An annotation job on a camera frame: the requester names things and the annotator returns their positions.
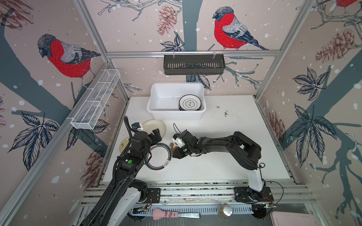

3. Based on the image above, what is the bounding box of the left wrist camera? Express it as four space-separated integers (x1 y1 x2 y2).
131 122 144 133

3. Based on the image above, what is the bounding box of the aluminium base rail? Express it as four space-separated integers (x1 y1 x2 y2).
81 180 312 207

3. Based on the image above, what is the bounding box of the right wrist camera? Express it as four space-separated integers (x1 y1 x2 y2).
172 137 185 148

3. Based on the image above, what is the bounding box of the black hanging basket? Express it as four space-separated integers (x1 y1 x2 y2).
164 54 225 75

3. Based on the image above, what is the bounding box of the metal cup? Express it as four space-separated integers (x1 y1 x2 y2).
217 203 233 219

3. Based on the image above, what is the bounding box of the cream round plate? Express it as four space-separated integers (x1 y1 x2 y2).
142 119 166 138

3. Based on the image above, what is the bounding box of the pink tray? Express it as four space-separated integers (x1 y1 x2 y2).
270 211 319 226

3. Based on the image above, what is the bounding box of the white plate green rim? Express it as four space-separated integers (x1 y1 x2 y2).
144 143 172 170

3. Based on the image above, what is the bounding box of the white plastic bin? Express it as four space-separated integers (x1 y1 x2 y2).
147 83 206 121

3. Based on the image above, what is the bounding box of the small yellowish saucer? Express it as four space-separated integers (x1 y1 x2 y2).
119 137 129 154

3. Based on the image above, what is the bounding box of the pink handled scraper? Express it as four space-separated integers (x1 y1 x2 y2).
152 209 200 220

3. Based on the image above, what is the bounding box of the white wire mesh shelf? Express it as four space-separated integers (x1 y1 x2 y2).
71 69 120 130

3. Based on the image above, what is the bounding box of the white plate with flower outline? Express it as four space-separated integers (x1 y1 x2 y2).
179 95 202 111

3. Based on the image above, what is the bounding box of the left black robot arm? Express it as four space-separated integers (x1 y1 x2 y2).
80 129 162 226

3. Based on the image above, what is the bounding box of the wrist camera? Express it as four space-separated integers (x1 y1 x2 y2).
131 122 144 133
172 137 185 148

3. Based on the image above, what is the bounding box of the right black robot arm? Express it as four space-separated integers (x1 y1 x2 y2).
172 130 274 204

